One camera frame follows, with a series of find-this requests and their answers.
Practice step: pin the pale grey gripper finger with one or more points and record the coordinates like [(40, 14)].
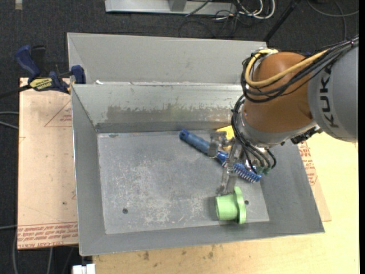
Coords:
[(222, 185), (230, 185)]

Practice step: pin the light green flanged cylinder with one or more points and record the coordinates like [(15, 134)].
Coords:
[(228, 207)]

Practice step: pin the grey metal fitting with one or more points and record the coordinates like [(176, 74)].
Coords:
[(214, 145)]

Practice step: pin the yellow object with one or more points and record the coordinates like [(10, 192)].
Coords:
[(225, 130)]

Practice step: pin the blue brush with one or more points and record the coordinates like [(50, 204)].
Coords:
[(194, 141)]

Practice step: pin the grey metal bin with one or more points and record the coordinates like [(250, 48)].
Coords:
[(159, 178)]

